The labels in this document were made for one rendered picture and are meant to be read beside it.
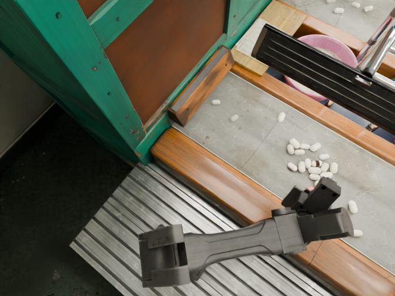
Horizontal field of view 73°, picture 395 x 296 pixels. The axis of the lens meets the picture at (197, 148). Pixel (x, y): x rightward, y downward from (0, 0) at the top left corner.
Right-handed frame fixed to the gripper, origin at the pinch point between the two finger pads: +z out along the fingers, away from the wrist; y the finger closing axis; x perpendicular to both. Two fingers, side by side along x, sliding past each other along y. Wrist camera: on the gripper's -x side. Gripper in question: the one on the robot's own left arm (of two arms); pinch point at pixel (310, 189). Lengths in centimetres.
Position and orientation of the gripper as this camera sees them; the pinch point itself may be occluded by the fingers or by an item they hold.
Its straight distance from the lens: 79.3
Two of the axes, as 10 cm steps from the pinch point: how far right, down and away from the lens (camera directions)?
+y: -8.0, -5.5, 2.3
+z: 4.8, -3.6, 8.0
